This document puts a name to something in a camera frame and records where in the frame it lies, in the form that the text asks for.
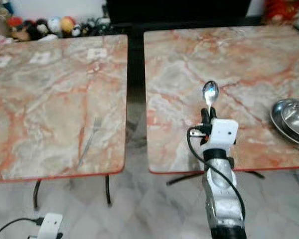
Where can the silver metal spoon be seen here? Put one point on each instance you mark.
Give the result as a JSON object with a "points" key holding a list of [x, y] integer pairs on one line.
{"points": [[210, 91]]}

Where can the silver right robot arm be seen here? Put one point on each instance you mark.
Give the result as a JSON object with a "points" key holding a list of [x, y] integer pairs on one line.
{"points": [[222, 199]]}

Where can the marble table without stickers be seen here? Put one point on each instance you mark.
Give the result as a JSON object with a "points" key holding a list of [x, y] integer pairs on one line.
{"points": [[179, 64]]}

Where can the steel metal bowl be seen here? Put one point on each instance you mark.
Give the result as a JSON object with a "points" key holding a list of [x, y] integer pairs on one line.
{"points": [[294, 119]]}

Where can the white table sticker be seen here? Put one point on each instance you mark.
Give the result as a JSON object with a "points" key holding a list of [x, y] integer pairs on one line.
{"points": [[97, 54], [41, 58], [2, 61]]}

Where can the black television screen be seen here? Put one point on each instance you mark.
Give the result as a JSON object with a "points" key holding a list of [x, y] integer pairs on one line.
{"points": [[177, 9]]}

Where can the silver metal fork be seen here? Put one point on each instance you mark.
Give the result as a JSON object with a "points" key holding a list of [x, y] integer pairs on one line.
{"points": [[91, 137]]}

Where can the marble table with white stickers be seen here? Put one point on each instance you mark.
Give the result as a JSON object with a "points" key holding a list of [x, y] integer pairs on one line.
{"points": [[40, 124]]}

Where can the large red plush toy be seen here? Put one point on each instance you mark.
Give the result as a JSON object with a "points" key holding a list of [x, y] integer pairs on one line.
{"points": [[284, 10]]}

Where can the red capped plush toy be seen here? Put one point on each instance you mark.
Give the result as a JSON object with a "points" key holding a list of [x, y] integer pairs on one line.
{"points": [[15, 24]]}

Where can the black green plush toy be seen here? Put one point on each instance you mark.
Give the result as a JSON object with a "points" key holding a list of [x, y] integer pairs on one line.
{"points": [[94, 26]]}

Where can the dark brown plush toy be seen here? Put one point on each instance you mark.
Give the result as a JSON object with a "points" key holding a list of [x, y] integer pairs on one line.
{"points": [[34, 30]]}

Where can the white blue plush toy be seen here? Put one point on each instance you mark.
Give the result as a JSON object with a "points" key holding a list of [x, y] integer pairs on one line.
{"points": [[54, 25]]}

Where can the orange yellow plush toy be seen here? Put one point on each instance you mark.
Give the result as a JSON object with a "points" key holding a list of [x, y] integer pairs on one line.
{"points": [[68, 24]]}

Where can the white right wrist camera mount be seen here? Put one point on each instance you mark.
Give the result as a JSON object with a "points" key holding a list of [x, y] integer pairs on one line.
{"points": [[223, 133]]}

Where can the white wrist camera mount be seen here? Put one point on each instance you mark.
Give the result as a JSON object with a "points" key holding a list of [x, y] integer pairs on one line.
{"points": [[50, 225], [223, 133]]}

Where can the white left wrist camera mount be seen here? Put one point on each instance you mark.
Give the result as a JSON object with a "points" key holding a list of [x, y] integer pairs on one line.
{"points": [[50, 225]]}

